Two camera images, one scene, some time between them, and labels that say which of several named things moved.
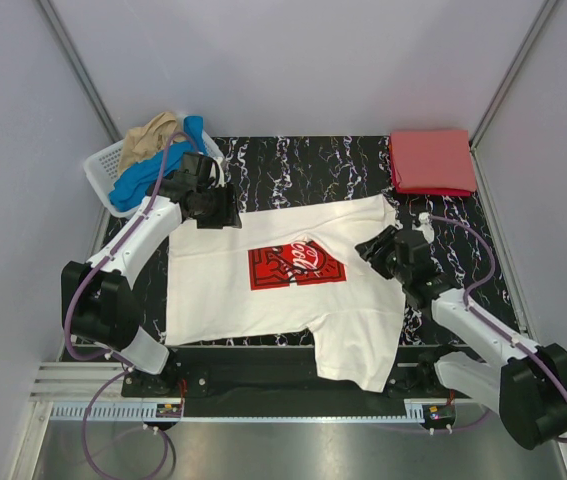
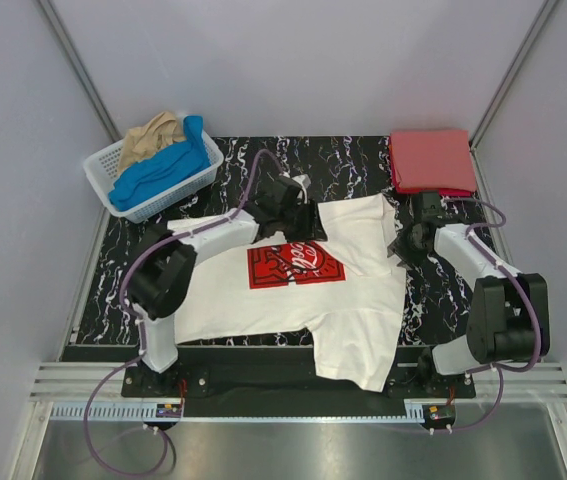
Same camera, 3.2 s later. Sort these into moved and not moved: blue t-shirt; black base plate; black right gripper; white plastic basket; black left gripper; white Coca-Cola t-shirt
Moved: black left gripper; black right gripper
Not moved: white Coca-Cola t-shirt; white plastic basket; blue t-shirt; black base plate
